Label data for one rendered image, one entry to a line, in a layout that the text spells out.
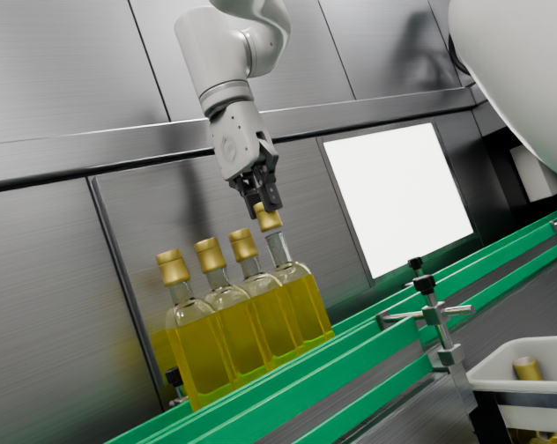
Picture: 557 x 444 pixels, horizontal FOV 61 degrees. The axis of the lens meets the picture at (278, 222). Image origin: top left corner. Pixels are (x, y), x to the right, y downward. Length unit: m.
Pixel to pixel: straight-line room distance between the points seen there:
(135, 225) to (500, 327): 0.69
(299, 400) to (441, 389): 0.22
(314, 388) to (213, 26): 0.54
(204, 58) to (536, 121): 0.53
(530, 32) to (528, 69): 0.02
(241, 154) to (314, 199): 0.29
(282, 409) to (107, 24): 0.72
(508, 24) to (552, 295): 0.90
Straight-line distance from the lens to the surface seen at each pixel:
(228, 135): 0.74
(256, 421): 0.54
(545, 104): 0.33
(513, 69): 0.34
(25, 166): 0.78
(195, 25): 0.79
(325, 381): 0.59
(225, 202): 0.85
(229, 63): 0.76
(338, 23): 1.30
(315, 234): 0.94
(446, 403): 0.71
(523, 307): 1.08
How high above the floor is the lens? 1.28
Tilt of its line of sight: 4 degrees up
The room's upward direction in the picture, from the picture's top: 20 degrees counter-clockwise
